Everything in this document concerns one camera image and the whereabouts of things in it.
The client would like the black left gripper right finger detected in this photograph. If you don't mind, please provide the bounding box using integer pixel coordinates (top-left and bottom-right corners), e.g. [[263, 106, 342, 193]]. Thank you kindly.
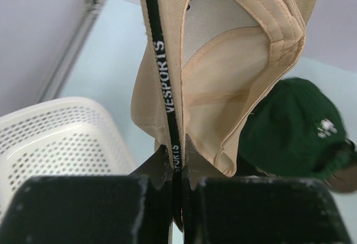
[[182, 138, 351, 243]]

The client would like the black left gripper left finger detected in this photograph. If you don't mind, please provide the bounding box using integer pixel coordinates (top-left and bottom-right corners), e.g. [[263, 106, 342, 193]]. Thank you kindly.
[[1, 147, 173, 243]]

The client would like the green brim black cap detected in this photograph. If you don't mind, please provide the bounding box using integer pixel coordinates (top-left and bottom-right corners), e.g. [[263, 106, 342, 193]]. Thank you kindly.
[[238, 78, 356, 179]]

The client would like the beige cap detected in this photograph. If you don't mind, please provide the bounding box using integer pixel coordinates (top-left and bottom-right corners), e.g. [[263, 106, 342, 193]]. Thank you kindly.
[[131, 0, 324, 228]]

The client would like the white plastic basket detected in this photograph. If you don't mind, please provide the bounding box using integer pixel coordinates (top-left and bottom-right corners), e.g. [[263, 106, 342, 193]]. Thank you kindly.
[[1, 97, 136, 217]]

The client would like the black cap with gold lettering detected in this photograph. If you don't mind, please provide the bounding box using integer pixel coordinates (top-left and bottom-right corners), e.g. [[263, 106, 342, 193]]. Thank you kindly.
[[235, 138, 356, 193]]

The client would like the left aluminium frame post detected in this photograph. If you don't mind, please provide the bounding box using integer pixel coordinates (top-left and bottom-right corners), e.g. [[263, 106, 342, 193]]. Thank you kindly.
[[35, 0, 105, 103]]

